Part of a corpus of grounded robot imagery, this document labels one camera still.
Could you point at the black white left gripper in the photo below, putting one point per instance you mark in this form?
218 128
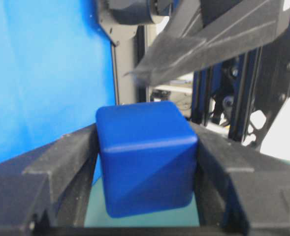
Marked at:
249 79

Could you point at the blue cube block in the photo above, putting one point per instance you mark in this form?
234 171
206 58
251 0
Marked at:
147 156

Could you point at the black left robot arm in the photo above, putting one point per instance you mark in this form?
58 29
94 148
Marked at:
120 19

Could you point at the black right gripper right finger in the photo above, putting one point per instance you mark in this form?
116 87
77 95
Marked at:
240 189

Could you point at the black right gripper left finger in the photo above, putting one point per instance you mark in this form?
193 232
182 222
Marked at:
45 192

